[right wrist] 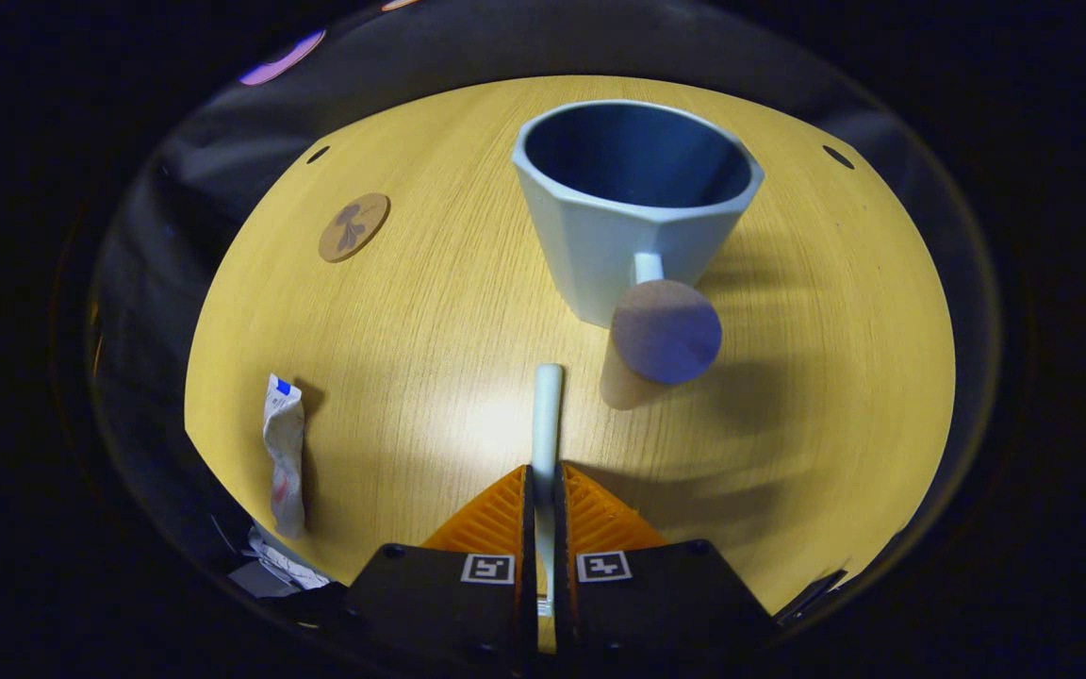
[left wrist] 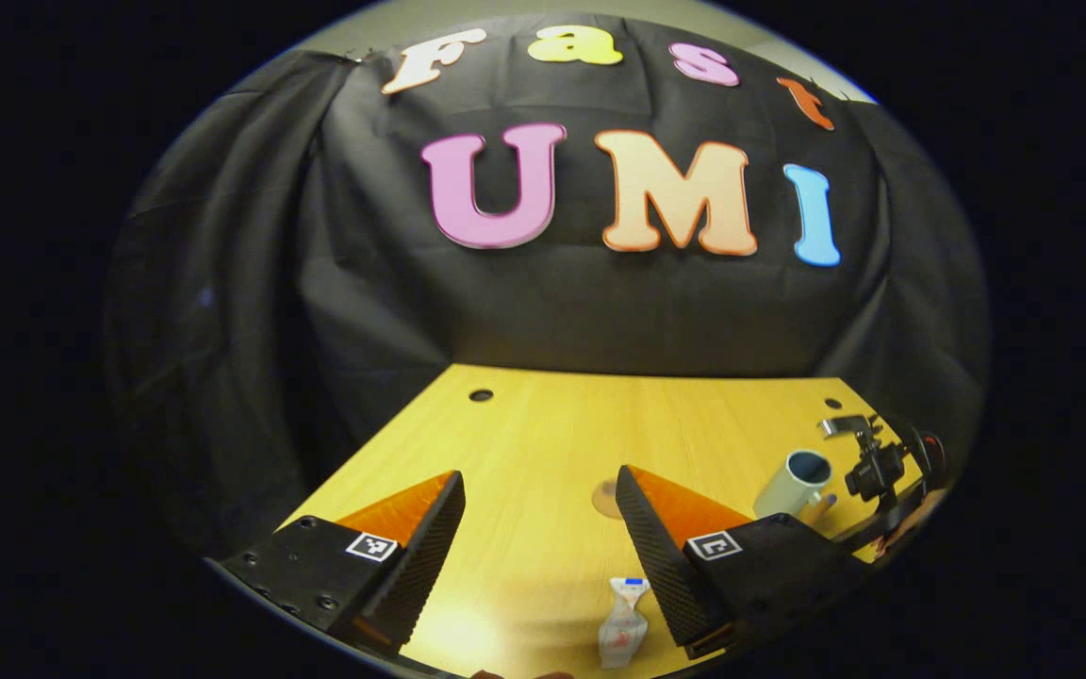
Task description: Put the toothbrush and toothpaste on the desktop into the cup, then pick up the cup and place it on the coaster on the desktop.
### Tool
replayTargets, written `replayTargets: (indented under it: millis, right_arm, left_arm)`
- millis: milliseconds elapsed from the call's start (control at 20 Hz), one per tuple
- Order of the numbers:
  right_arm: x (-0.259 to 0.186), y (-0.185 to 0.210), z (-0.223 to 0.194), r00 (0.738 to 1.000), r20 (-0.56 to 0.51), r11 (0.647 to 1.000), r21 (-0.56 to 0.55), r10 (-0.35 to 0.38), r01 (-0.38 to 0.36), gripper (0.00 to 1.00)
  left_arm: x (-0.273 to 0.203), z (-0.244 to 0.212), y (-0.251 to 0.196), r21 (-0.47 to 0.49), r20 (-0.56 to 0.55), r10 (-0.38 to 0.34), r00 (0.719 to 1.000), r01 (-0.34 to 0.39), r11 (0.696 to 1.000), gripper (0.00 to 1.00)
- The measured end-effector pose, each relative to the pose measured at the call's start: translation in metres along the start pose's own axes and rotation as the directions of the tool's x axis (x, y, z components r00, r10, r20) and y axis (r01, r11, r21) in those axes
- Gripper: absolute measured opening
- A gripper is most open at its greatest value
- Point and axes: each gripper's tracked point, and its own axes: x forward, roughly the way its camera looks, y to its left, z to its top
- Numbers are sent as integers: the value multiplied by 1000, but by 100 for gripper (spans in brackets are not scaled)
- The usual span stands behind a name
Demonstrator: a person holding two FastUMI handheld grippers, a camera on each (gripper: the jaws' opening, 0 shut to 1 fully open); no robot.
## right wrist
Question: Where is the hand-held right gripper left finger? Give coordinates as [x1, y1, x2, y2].
[345, 464, 538, 661]

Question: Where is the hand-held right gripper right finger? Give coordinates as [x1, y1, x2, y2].
[554, 462, 780, 661]

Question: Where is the white toothpaste tube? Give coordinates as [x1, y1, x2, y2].
[262, 373, 308, 540]

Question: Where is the pale blue cup cork handle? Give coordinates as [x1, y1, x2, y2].
[511, 99, 765, 386]

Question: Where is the round cork coaster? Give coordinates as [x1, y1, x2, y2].
[319, 192, 391, 264]

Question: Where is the wooden desktop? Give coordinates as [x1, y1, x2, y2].
[183, 75, 957, 656]

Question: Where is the white crumpled packaging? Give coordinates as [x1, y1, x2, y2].
[246, 526, 335, 591]

